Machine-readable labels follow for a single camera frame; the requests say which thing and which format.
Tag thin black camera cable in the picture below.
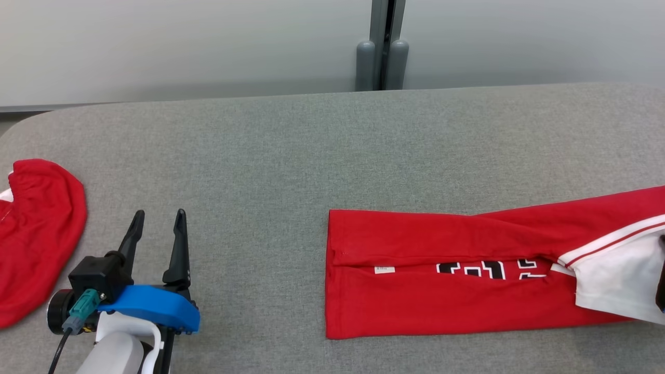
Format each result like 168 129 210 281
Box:
48 330 73 374

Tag red jersey with white sleeves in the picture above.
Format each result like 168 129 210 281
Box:
325 185 665 340

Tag teal camera cable connector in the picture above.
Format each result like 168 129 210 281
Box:
62 290 102 334

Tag grey metal partition post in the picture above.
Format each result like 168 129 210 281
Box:
370 0 407 90

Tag red shorts with white stripe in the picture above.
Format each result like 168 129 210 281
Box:
0 158 88 329

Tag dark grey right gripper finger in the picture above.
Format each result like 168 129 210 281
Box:
656 235 665 312

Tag grey cylindrical post foot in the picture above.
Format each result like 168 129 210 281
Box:
388 39 409 90
356 41 376 92

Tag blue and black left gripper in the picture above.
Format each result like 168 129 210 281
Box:
98 208 201 335

